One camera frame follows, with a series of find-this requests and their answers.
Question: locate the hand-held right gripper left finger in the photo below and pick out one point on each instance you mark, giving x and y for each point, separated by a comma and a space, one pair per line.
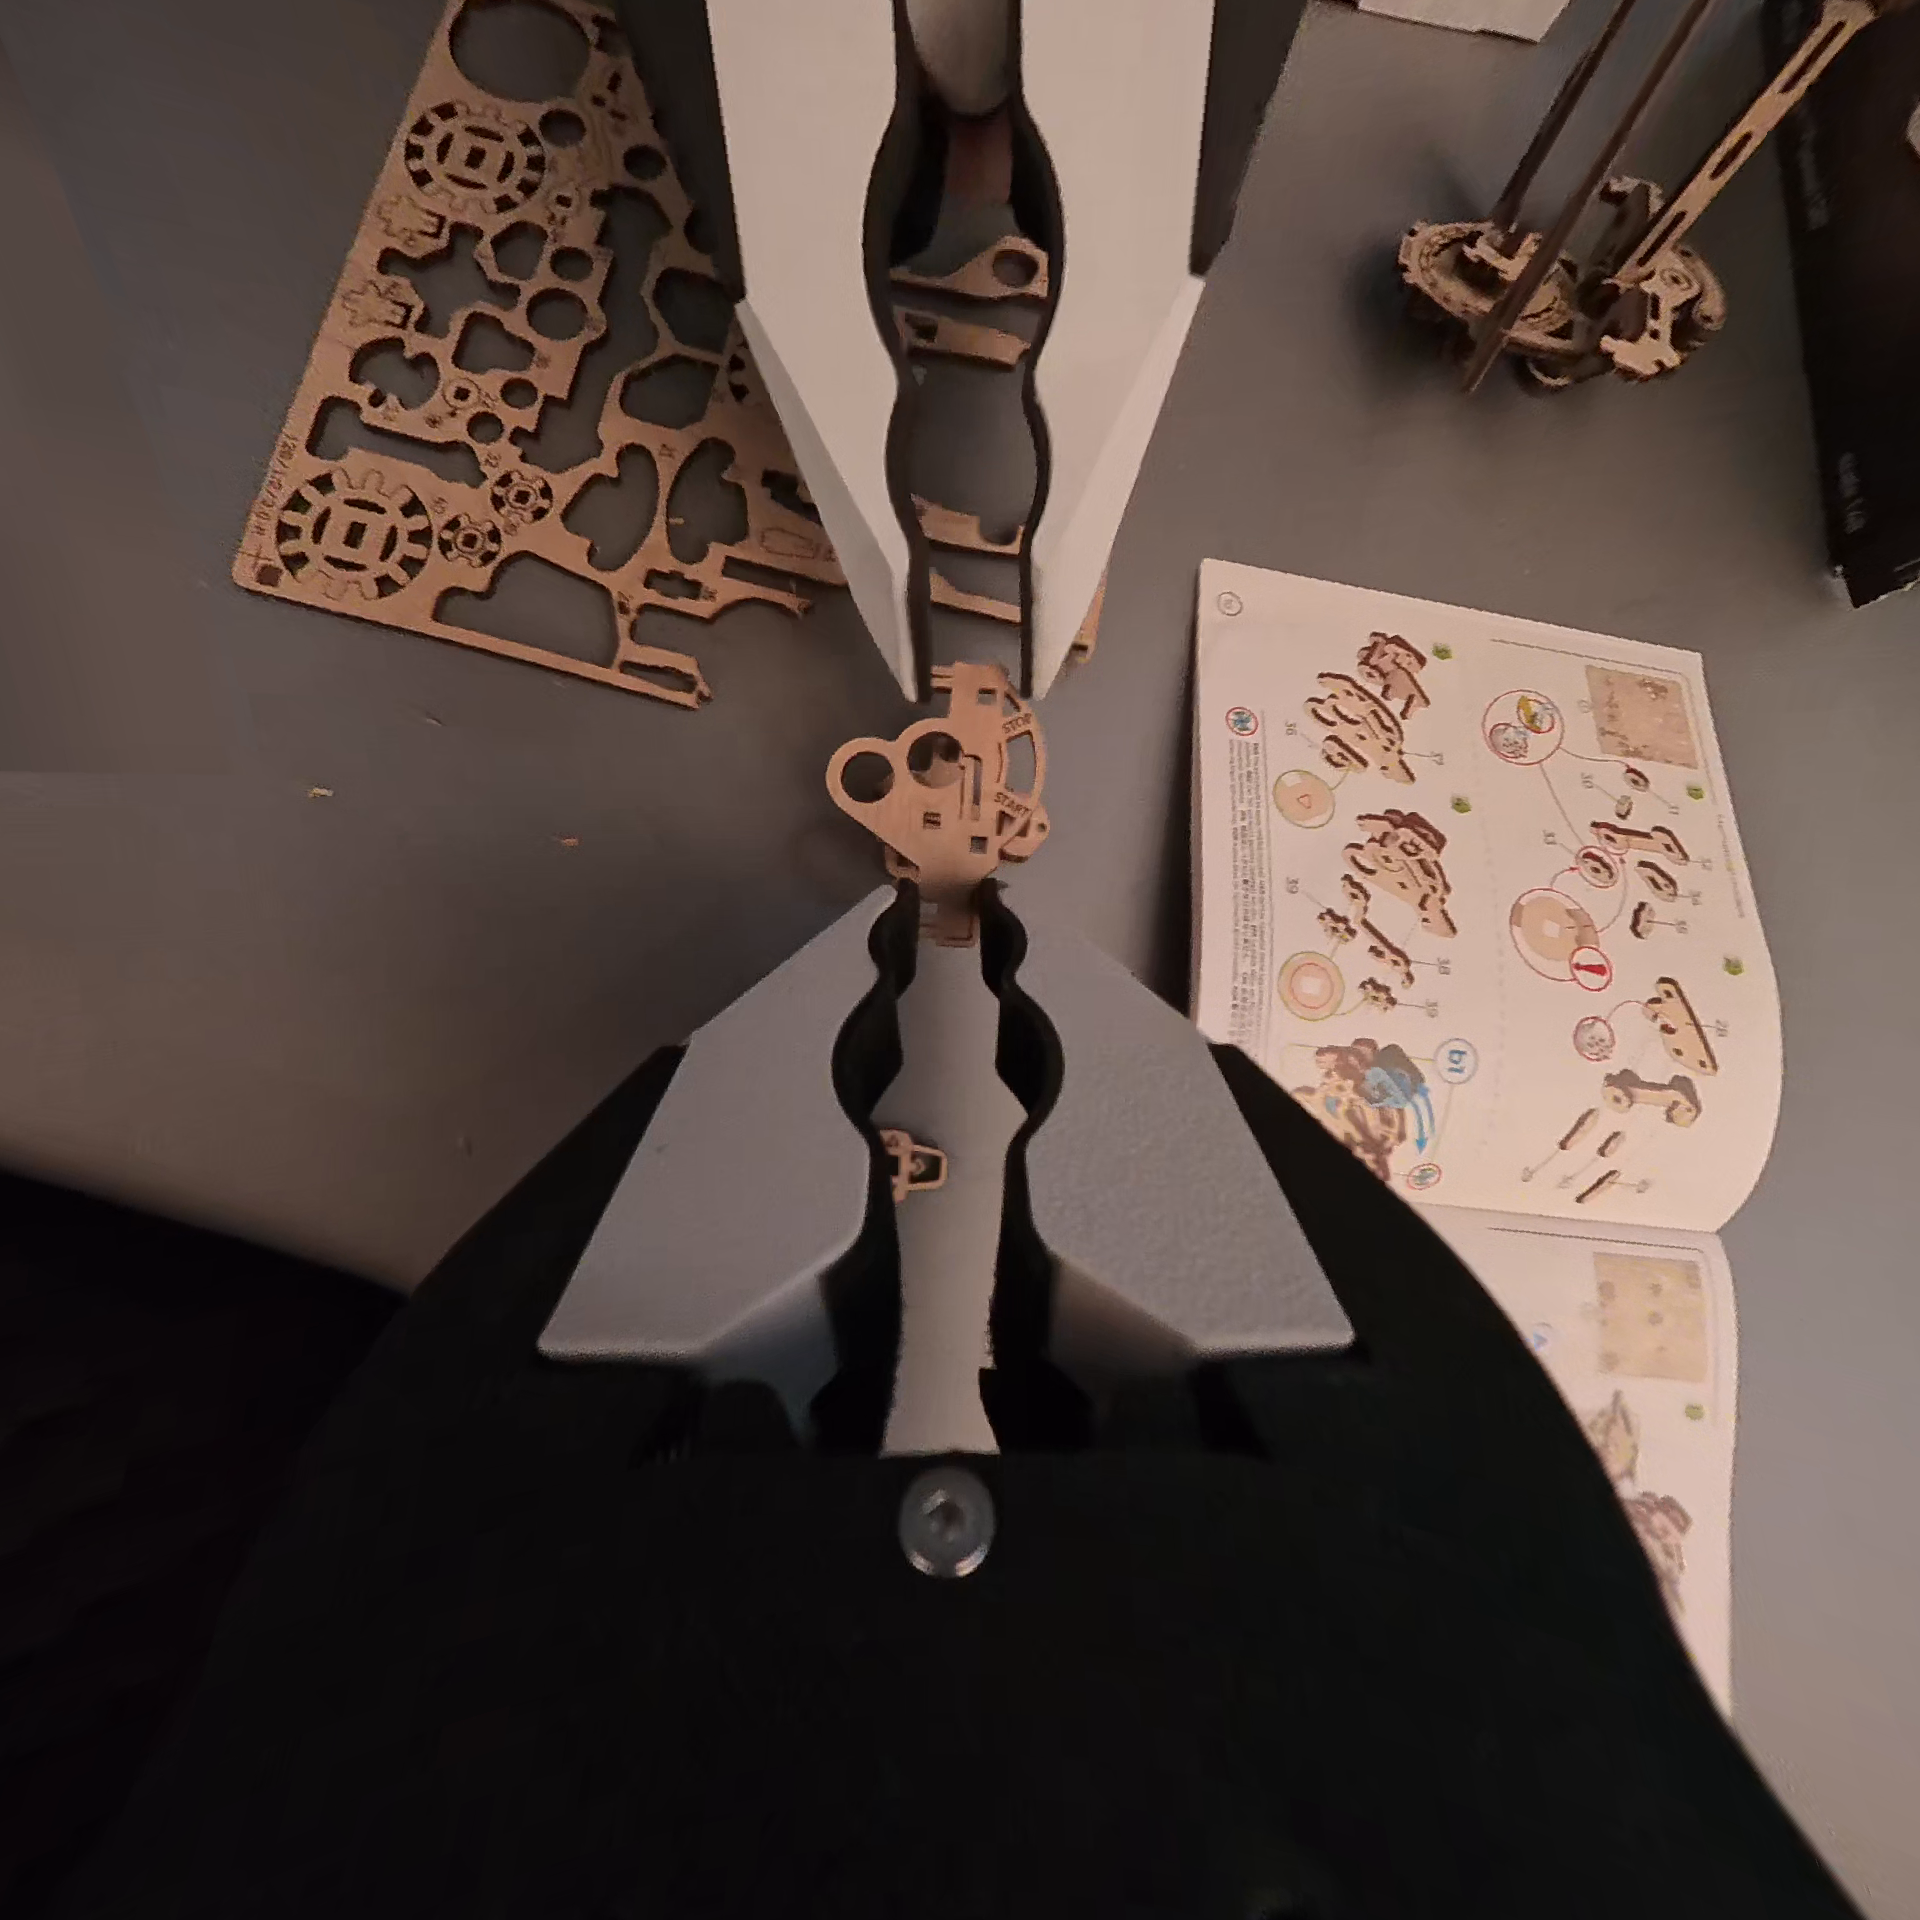
705, 1201

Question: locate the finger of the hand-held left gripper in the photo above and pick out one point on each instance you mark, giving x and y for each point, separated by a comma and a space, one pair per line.
1124, 300
794, 225

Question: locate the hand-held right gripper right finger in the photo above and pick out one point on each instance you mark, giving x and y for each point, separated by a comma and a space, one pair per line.
1170, 1201

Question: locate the wooden model part with holes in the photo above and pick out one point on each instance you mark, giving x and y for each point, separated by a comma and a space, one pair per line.
914, 818

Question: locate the small wooden model piece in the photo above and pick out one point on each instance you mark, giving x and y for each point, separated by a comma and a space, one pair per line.
914, 1167

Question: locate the partly built wooden model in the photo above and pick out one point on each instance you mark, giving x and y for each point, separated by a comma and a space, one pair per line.
1635, 323

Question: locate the laser-cut wooden parts sheet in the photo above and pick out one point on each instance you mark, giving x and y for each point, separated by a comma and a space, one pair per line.
289, 477

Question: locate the black model kit box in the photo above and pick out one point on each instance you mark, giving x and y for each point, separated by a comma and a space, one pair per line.
1860, 450

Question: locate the paper instruction booklet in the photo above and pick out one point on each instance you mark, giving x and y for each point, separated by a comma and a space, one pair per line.
1501, 930

